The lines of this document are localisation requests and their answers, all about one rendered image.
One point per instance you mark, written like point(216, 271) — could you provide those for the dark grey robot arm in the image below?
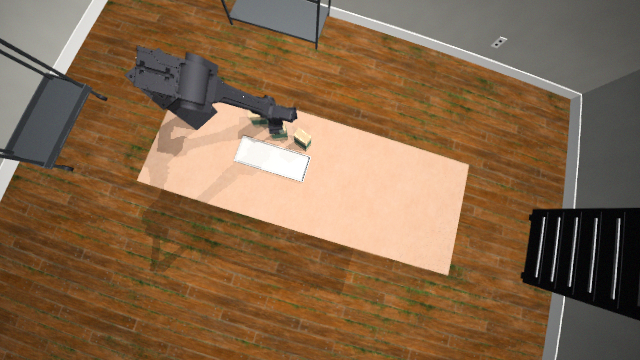
point(189, 80)

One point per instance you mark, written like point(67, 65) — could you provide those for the white shallow tray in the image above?
point(272, 159)

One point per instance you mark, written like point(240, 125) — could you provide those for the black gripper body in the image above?
point(274, 128)

